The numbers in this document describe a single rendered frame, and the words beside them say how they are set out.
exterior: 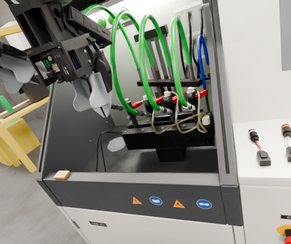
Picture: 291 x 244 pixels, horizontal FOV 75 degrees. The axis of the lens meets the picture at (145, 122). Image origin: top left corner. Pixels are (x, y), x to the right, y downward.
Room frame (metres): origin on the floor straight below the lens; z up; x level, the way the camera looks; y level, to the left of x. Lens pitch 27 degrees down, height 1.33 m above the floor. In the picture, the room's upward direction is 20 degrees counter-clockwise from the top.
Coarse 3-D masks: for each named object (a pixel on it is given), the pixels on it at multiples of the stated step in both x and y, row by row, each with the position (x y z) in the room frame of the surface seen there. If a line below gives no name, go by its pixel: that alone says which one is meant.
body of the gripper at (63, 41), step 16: (32, 0) 0.30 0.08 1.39; (48, 0) 0.31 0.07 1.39; (64, 0) 0.34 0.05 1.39; (16, 16) 0.31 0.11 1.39; (32, 16) 0.31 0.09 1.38; (48, 16) 0.31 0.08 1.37; (64, 16) 0.34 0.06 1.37; (32, 32) 0.32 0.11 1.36; (48, 32) 0.32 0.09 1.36; (64, 32) 0.33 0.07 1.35; (80, 32) 0.36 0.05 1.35; (32, 48) 0.31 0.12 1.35; (48, 48) 0.30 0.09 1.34; (64, 48) 0.29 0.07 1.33; (80, 48) 0.32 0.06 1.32; (96, 48) 0.35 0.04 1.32; (32, 64) 0.32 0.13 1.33; (48, 64) 0.32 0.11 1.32; (64, 64) 0.29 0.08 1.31; (80, 64) 0.30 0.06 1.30; (48, 80) 0.32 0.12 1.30; (64, 80) 0.32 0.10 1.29
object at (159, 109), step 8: (144, 16) 0.59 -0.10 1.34; (152, 16) 0.64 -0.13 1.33; (144, 24) 0.56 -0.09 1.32; (144, 32) 0.54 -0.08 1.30; (160, 32) 0.69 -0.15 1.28; (160, 40) 0.70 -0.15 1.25; (144, 56) 0.50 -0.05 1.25; (168, 56) 0.70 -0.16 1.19; (144, 64) 0.48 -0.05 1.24; (168, 64) 0.70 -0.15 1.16; (144, 72) 0.48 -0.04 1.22; (144, 80) 0.47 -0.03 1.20; (144, 88) 0.47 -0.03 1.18; (152, 104) 0.47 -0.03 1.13; (160, 112) 0.51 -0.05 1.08; (168, 112) 0.55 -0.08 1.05
